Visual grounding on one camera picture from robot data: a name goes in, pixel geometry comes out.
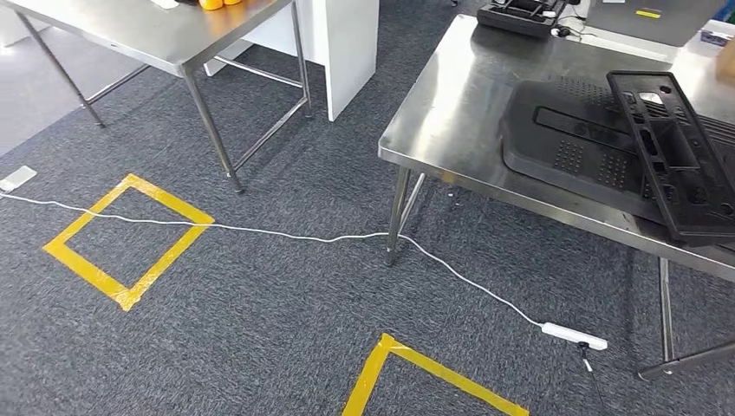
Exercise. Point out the grey laptop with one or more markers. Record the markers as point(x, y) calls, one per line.
point(660, 29)

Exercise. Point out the yellow floor tape square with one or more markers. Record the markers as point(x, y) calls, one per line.
point(367, 379)
point(166, 198)

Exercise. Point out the grey metal frame table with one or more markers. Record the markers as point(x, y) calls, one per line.
point(143, 29)

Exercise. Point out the floor socket plate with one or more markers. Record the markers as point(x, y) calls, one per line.
point(17, 178)

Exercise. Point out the large black plastic cover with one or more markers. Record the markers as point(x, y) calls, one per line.
point(551, 155)

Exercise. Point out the printed brochure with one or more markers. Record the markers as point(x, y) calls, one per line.
point(715, 38)

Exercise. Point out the white flat item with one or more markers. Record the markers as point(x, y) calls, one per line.
point(165, 3)

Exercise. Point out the stainless steel workbench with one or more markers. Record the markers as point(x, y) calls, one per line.
point(459, 103)

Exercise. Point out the white desk side panel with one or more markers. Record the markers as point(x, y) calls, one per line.
point(350, 52)

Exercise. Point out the black plastic plate bracket part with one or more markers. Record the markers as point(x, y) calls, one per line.
point(703, 221)

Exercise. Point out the black foam case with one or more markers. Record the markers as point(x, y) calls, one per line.
point(517, 23)

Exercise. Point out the black remote controller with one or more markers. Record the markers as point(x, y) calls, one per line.
point(525, 7)

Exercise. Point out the white power strip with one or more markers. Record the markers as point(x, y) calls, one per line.
point(574, 336)

